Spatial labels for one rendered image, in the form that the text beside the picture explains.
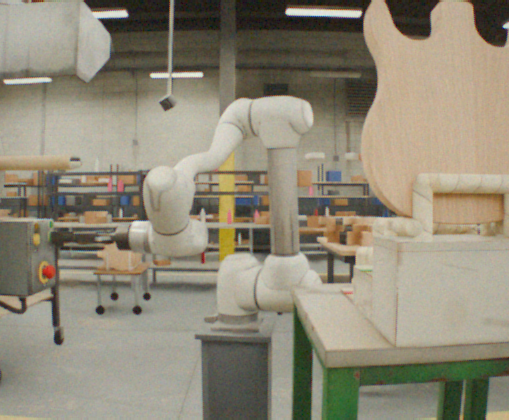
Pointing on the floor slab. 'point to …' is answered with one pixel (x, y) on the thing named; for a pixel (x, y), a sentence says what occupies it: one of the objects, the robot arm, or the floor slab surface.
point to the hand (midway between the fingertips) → (63, 236)
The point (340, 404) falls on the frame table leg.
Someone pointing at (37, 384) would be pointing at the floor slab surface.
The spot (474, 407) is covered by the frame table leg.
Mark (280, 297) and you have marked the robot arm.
